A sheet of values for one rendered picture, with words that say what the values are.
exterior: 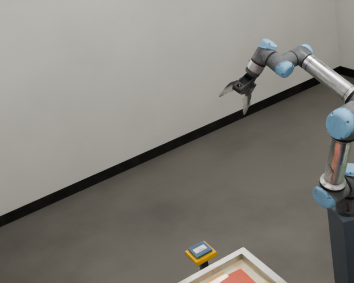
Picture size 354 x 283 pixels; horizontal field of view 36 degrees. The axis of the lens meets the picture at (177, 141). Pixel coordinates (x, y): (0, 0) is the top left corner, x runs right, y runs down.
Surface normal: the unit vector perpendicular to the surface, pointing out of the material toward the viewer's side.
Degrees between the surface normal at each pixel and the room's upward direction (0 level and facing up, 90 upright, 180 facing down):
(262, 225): 0
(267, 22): 90
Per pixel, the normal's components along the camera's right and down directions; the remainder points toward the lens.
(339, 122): -0.78, 0.32
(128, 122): 0.47, 0.31
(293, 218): -0.21, -0.87
